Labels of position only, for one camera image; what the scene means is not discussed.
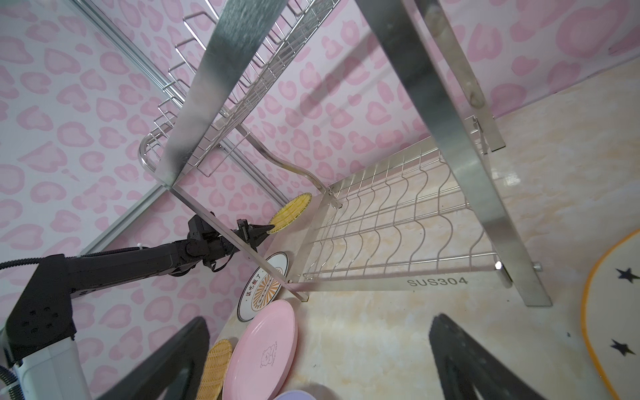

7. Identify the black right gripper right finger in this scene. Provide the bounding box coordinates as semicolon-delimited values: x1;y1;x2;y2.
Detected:
429;313;542;399

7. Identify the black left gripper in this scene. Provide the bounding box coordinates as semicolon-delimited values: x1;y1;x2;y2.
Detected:
236;219;275;251

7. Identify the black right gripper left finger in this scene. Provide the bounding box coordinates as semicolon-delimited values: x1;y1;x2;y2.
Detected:
101;317;210;399

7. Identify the green rimmed woven bamboo plate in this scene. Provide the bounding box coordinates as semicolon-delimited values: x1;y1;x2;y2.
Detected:
268;193;313;235

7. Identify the white plate orange sunburst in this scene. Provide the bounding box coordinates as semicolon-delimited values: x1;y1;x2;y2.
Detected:
236;252;289;323

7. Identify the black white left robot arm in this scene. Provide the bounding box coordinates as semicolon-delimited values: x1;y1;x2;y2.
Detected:
1;215;239;399

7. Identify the stainless steel dish rack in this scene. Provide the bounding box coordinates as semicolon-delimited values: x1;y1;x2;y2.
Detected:
141;1;553;307

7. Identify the brown woven bamboo plate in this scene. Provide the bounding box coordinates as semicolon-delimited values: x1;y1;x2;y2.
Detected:
196;339;233;400

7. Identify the pink bear plate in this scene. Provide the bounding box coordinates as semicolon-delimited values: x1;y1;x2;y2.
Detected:
222;300;298;399

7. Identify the purple bear plate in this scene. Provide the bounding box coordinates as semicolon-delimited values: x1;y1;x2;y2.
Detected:
274;390;316;400

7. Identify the orange rimmed star plate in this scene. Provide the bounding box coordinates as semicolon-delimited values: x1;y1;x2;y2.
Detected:
581;231;639;399

